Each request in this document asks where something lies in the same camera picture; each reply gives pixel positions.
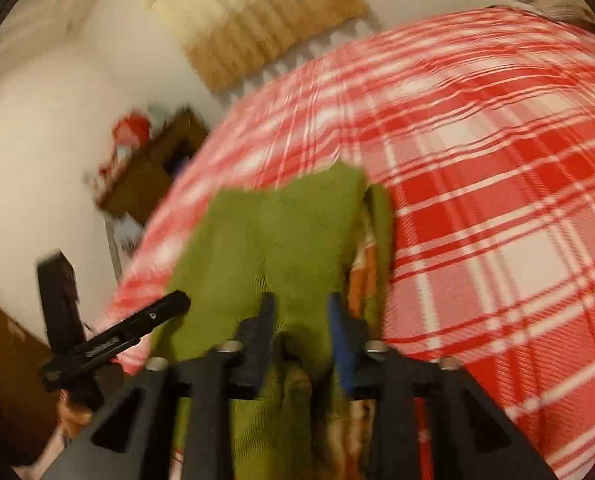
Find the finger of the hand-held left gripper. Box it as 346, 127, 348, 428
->
82, 290, 192, 358
36, 254, 85, 356

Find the grey metal pole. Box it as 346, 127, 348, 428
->
105, 217, 124, 282

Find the red plaid blanket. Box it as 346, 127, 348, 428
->
98, 7, 595, 480

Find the orange patterned cloth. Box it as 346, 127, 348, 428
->
56, 390, 97, 450

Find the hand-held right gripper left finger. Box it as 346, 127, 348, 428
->
40, 291, 278, 480

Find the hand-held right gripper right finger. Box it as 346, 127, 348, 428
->
327, 292, 545, 480

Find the brown wooden nightstand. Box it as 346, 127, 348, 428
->
98, 107, 211, 226

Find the green striped knit sweater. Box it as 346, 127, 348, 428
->
152, 162, 396, 480

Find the brown wooden door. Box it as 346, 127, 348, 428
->
0, 285, 61, 467

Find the beige patterned curtain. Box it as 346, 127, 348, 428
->
118, 0, 369, 93

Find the red and white clutter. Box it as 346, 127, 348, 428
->
112, 112, 152, 155

